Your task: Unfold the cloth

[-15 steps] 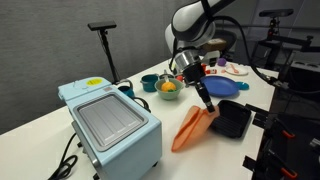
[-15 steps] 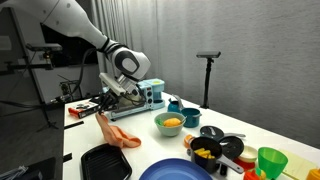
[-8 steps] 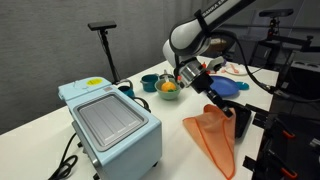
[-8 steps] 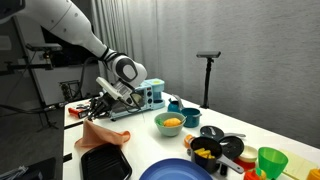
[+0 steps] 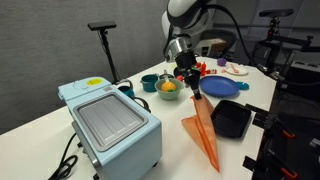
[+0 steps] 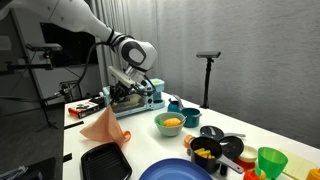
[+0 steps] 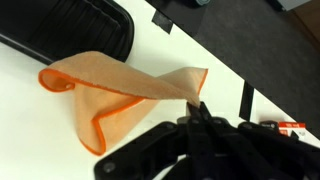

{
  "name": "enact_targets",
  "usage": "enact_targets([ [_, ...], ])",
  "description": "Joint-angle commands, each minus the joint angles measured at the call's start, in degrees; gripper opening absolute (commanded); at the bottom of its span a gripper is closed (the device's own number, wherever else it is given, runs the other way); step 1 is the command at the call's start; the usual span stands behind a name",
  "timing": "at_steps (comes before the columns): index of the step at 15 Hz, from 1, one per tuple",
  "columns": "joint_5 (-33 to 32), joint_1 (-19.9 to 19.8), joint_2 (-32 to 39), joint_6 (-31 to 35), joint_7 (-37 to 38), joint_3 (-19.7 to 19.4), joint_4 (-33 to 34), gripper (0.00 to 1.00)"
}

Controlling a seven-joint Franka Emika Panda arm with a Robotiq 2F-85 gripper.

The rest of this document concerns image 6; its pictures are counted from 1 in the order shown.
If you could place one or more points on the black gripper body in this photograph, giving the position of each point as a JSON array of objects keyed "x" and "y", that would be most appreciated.
[{"x": 128, "y": 90}]

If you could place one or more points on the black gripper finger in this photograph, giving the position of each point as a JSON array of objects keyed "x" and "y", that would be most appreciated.
[
  {"x": 122, "y": 96},
  {"x": 115, "y": 96}
]

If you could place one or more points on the orange cloth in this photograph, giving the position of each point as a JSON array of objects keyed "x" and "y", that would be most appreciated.
[{"x": 105, "y": 128}]

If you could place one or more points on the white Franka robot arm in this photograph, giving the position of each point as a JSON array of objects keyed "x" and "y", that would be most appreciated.
[{"x": 76, "y": 16}]

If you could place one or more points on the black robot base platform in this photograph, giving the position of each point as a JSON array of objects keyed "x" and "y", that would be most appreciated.
[{"x": 40, "y": 170}]

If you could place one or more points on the light blue toaster oven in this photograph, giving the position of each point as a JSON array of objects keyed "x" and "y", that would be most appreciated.
[{"x": 146, "y": 101}]

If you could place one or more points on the red and black box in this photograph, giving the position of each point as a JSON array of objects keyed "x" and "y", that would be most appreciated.
[{"x": 83, "y": 109}]

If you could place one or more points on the small green toy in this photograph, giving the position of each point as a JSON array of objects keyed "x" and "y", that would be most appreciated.
[{"x": 159, "y": 122}]

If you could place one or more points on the dark blue kettle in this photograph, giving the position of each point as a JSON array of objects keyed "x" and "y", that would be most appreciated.
[{"x": 173, "y": 107}]

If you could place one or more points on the long black tape strip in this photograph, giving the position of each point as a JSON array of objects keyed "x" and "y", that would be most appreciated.
[{"x": 74, "y": 125}]

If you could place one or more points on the orange toy fruit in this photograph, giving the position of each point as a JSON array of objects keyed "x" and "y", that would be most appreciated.
[{"x": 172, "y": 122}]

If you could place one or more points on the green bowl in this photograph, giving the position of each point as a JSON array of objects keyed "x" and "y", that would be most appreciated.
[{"x": 170, "y": 130}]

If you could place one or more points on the black ridged grill tray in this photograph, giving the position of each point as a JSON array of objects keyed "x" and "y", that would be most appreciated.
[{"x": 105, "y": 163}]

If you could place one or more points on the teal pot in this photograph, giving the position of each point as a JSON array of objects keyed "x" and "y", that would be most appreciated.
[{"x": 191, "y": 118}]

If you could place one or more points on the black monitor screen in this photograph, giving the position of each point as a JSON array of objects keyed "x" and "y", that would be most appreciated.
[{"x": 66, "y": 43}]

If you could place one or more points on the grey pleated curtain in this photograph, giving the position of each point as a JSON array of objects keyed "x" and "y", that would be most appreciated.
[{"x": 133, "y": 16}]

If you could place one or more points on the short black tape piece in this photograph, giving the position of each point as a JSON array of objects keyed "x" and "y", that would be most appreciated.
[{"x": 67, "y": 157}]

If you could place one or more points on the small orange toy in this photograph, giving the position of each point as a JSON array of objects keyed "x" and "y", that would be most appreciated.
[{"x": 188, "y": 140}]

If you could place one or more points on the blue round plate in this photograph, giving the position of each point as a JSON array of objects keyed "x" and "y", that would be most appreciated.
[{"x": 175, "y": 170}]

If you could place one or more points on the black pan lid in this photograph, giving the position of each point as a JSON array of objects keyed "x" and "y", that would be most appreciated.
[{"x": 210, "y": 133}]

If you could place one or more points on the yellow toy fries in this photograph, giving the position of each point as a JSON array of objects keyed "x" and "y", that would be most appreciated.
[{"x": 204, "y": 153}]

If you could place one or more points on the black frying pan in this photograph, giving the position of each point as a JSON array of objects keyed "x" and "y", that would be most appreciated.
[{"x": 233, "y": 148}]

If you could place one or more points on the crumpled clear plastic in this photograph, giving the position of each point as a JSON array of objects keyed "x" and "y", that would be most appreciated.
[{"x": 13, "y": 173}]

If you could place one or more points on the red plate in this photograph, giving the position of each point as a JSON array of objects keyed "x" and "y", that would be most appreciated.
[{"x": 241, "y": 164}]

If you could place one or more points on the small cream bowl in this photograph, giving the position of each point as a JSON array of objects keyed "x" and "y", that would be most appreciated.
[{"x": 248, "y": 153}]

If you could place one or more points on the red toy vegetable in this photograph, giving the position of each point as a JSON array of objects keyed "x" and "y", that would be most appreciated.
[{"x": 251, "y": 175}]

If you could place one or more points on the green plastic cup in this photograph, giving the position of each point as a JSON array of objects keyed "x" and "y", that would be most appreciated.
[{"x": 271, "y": 160}]

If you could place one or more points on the pale yellow cutting board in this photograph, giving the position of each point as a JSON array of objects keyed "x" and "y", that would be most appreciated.
[{"x": 300, "y": 165}]

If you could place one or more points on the small black frame stand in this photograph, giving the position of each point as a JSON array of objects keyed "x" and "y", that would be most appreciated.
[{"x": 66, "y": 90}]

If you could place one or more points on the black camera stand pole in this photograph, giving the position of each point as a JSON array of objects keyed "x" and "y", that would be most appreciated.
[{"x": 207, "y": 83}]

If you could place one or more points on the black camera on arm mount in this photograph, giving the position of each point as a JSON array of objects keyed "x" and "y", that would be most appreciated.
[{"x": 43, "y": 47}]

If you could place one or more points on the black stereo camera bar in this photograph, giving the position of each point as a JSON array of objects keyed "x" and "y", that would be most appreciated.
[{"x": 208, "y": 54}]

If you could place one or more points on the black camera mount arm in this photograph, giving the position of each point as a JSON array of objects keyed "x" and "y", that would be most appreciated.
[{"x": 30, "y": 65}]

